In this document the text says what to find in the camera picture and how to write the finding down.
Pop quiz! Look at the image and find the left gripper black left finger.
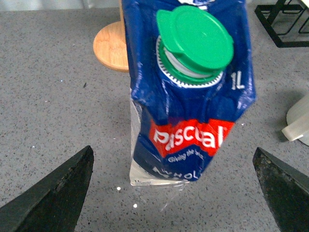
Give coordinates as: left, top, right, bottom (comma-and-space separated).
0, 145, 94, 232

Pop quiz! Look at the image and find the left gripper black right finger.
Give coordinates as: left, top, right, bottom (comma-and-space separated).
253, 147, 309, 232

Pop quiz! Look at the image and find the cream ribbed mug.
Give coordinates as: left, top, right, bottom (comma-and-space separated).
281, 94, 309, 146

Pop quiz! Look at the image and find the blue white milk carton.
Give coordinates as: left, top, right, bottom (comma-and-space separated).
122, 0, 256, 187

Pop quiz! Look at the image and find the wooden mug tree stand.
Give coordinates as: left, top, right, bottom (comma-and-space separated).
93, 0, 129, 73

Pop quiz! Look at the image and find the black wire mug rack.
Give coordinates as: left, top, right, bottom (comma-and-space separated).
254, 0, 309, 48

